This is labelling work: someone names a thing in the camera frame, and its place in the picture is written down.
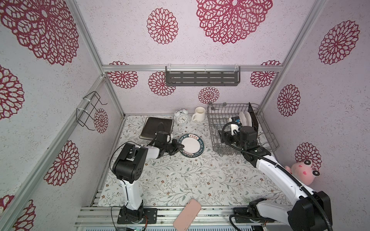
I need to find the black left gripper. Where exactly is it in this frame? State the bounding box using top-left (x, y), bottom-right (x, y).
top-left (164, 139), bottom-right (185, 157)

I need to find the white round plate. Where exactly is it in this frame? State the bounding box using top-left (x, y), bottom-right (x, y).
top-left (244, 112), bottom-right (253, 127)
top-left (179, 134), bottom-right (205, 158)
top-left (239, 112), bottom-right (248, 127)

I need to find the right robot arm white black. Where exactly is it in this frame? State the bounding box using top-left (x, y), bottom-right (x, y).
top-left (218, 122), bottom-right (333, 231)

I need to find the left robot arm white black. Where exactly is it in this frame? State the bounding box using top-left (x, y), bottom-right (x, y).
top-left (110, 139), bottom-right (185, 224)

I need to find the white ceramic mug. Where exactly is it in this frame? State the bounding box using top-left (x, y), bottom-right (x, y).
top-left (192, 107), bottom-right (206, 122)

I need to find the white twin bell alarm clock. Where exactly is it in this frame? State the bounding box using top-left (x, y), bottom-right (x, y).
top-left (174, 108), bottom-right (189, 125)

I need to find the black square plate glossy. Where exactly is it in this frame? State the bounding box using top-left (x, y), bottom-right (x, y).
top-left (248, 103), bottom-right (259, 133)

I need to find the pink phone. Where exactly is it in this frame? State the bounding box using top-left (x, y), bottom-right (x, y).
top-left (173, 199), bottom-right (201, 231)

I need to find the pink pig plush toy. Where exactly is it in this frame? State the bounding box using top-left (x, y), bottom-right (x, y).
top-left (285, 160), bottom-right (320, 185)

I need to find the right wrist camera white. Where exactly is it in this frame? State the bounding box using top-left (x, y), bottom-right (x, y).
top-left (228, 116), bottom-right (241, 135)

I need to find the grey wire dish rack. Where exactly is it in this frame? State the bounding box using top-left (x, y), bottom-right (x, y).
top-left (206, 102), bottom-right (280, 157)

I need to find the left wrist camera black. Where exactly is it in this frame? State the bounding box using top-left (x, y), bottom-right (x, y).
top-left (155, 131), bottom-right (171, 143)

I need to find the grey wall shelf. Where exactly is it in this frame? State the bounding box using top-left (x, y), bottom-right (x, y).
top-left (165, 66), bottom-right (241, 87)

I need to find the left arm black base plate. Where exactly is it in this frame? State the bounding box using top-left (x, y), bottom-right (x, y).
top-left (117, 208), bottom-right (158, 225)

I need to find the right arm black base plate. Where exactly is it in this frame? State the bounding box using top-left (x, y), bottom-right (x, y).
top-left (233, 207), bottom-right (275, 223)

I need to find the black wire wall holder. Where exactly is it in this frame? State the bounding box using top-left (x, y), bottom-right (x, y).
top-left (75, 91), bottom-right (108, 133)

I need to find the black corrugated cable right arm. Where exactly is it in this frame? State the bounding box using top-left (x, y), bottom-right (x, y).
top-left (221, 122), bottom-right (333, 231)

